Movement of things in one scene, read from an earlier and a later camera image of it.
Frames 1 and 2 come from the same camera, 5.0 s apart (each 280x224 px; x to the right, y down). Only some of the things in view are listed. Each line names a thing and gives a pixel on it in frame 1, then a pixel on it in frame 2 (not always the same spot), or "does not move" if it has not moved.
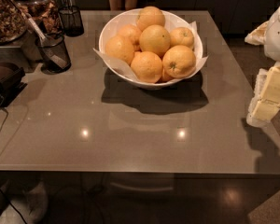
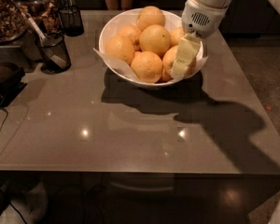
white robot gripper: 277,32 → 202,19
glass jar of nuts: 8,18 does not move
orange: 149,15 does not move
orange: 179,62 does not move
